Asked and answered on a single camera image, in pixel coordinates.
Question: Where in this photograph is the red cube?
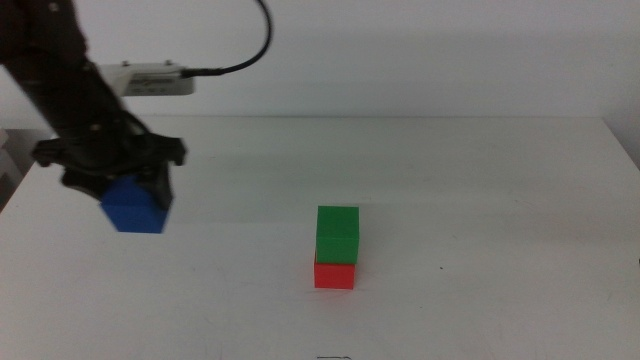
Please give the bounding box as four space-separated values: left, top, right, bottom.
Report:
313 252 357 290

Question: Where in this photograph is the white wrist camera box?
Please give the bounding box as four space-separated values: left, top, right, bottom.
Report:
98 59 196 98

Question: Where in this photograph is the black camera cable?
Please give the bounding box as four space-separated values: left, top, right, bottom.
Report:
180 0 274 79

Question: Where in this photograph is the green cube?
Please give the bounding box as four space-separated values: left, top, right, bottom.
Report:
316 205 360 265

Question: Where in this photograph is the blue cube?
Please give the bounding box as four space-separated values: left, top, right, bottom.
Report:
98 174 171 235

